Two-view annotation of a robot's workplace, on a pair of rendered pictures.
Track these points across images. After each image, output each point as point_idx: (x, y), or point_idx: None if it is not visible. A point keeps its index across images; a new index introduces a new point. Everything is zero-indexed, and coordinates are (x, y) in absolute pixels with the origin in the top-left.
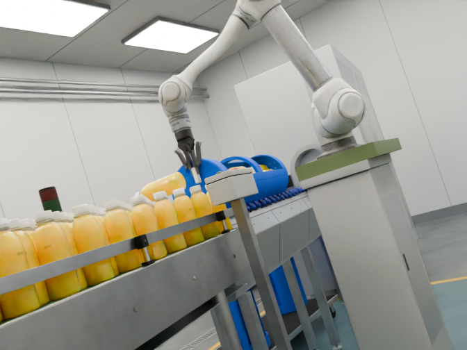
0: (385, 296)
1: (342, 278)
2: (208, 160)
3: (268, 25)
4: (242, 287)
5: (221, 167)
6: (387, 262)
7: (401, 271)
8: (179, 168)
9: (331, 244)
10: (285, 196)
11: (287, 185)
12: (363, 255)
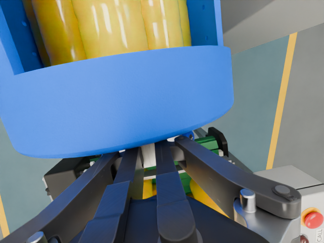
0: (247, 42)
1: (228, 35)
2: (215, 113)
3: None
4: None
5: (233, 93)
6: (276, 35)
7: (276, 38)
8: (43, 158)
9: (248, 23)
10: None
11: None
12: (265, 31)
